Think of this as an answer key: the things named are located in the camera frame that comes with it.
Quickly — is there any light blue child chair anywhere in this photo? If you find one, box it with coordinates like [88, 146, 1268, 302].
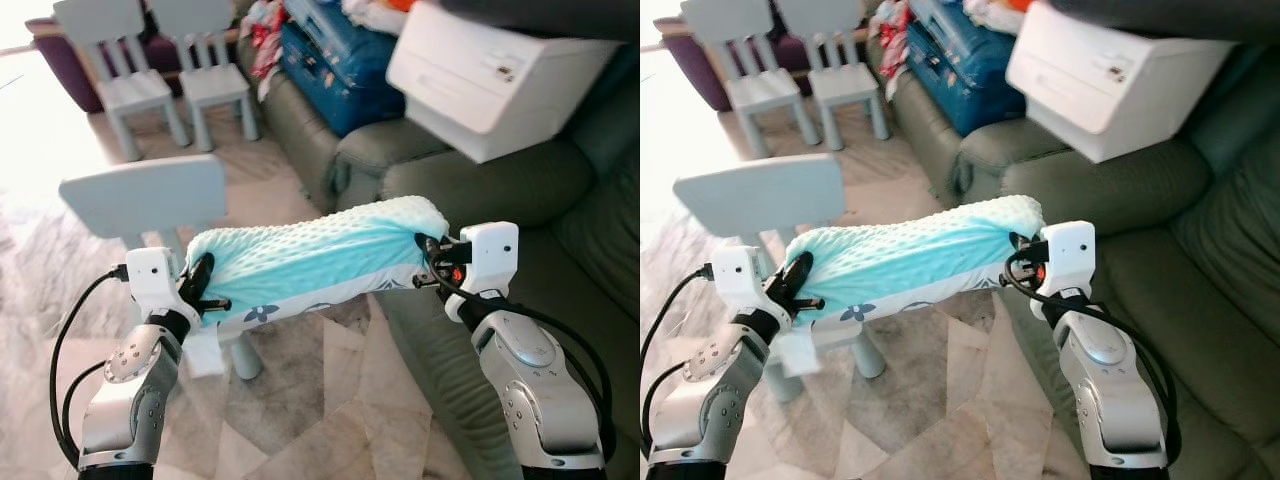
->
[58, 153, 263, 382]
[148, 0, 261, 153]
[52, 0, 191, 163]
[680, 0, 821, 161]
[775, 0, 891, 151]
[673, 153, 887, 403]

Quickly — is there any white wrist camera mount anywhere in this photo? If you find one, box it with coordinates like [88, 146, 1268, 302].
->
[455, 221, 521, 301]
[712, 246, 791, 331]
[1040, 221, 1097, 299]
[125, 246, 203, 329]

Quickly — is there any purple upholstered seat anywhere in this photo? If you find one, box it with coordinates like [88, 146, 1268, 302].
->
[25, 15, 106, 114]
[655, 15, 731, 113]

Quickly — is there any red and white clothing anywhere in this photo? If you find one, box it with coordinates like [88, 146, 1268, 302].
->
[868, 0, 913, 101]
[243, 0, 291, 101]

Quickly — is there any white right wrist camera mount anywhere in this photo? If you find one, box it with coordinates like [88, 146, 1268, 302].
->
[455, 221, 521, 301]
[1040, 221, 1097, 299]

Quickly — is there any white storage box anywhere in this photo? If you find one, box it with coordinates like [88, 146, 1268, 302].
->
[1005, 0, 1241, 164]
[386, 0, 623, 164]

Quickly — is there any white and orange clothes pile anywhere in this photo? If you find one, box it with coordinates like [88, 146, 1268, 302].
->
[962, 0, 1036, 36]
[340, 0, 416, 36]

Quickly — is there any dark green leather sofa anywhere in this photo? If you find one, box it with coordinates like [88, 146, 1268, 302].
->
[235, 20, 641, 480]
[890, 20, 1280, 480]

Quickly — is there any blue suitcase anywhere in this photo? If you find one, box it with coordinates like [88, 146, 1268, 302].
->
[905, 0, 1026, 138]
[278, 0, 406, 138]

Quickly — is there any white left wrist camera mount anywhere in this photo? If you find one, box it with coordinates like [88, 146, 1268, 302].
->
[712, 246, 791, 331]
[125, 246, 203, 329]

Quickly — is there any mint dotted pillow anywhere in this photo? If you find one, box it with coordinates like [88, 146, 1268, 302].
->
[180, 195, 451, 379]
[775, 195, 1047, 379]

